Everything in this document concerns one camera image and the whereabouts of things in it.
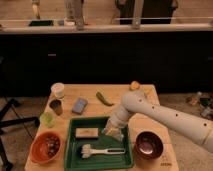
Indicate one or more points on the orange fruit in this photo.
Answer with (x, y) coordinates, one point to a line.
(135, 85)

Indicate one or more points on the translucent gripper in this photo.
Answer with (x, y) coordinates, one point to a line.
(117, 134)

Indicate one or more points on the blue sponge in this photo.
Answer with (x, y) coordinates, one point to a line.
(79, 106)

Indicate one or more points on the white dish brush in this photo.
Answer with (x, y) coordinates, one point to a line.
(87, 151)

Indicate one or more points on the green bin on counter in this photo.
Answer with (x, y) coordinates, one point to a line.
(41, 23)

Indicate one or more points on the dark brown cup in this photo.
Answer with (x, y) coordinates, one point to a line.
(56, 106)

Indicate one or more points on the dark maroon bowl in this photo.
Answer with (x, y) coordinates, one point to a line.
(148, 145)

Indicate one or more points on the yellow banana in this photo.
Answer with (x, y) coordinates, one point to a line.
(147, 91)

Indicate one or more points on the light green cup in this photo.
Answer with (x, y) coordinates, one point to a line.
(47, 119)

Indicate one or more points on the black office chair base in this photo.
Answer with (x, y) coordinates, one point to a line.
(18, 138)

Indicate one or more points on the white cup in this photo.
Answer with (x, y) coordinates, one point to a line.
(58, 90)

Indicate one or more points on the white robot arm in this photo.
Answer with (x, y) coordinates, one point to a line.
(197, 129)

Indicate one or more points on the green plastic tray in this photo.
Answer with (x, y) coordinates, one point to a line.
(72, 157)

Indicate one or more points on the orange bowl with food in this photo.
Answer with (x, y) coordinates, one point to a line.
(45, 147)

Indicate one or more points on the grey-blue towel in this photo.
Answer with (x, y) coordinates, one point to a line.
(108, 131)

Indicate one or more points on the tan rectangular sponge block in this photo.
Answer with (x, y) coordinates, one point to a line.
(86, 133)

